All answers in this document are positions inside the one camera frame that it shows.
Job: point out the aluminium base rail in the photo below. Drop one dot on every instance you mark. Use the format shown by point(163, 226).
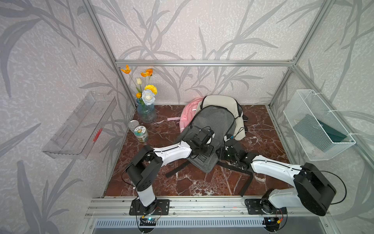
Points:
point(179, 206)

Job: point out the beige backpack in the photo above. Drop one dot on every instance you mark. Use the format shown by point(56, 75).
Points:
point(232, 106)

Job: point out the sunflower label plastic can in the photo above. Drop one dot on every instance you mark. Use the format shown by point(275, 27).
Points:
point(141, 133)

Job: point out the pink backpack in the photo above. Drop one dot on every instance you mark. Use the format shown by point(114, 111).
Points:
point(188, 113)

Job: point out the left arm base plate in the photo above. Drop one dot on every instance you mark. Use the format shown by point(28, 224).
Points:
point(158, 207)

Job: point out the white wire mesh basket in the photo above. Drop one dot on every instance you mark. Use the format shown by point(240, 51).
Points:
point(305, 102)

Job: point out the clear acrylic wall shelf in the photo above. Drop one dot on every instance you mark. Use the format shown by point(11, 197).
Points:
point(74, 139)

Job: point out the blue glass vase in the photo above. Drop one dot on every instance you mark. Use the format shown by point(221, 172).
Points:
point(146, 112)

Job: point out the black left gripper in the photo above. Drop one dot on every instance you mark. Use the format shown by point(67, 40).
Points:
point(210, 148)

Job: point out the red marker on shelf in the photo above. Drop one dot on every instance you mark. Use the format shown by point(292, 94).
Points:
point(97, 135)

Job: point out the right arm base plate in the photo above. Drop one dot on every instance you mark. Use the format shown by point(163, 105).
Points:
point(263, 207)

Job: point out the green box in basket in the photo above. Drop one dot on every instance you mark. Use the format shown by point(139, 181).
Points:
point(317, 135)

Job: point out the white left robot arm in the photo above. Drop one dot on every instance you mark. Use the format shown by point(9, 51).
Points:
point(145, 166)

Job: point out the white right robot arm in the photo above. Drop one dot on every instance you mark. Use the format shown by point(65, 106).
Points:
point(309, 187)

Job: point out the artificial flower bouquet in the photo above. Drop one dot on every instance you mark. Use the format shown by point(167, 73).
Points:
point(146, 92)

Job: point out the grey backpack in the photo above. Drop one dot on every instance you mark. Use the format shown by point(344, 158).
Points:
point(222, 122)

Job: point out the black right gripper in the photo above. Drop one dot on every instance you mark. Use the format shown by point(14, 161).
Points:
point(221, 151)

